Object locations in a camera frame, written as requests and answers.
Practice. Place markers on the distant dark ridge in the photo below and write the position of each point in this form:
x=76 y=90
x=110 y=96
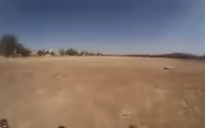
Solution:
x=176 y=55

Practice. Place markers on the large dark tree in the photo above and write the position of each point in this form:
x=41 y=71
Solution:
x=9 y=46

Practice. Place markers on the row of trees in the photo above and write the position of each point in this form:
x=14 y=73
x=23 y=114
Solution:
x=70 y=52

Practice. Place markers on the robot's own part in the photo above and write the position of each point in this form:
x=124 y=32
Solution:
x=132 y=126
x=61 y=126

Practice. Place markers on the bare brown dirt ground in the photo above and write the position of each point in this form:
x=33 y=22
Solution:
x=100 y=86

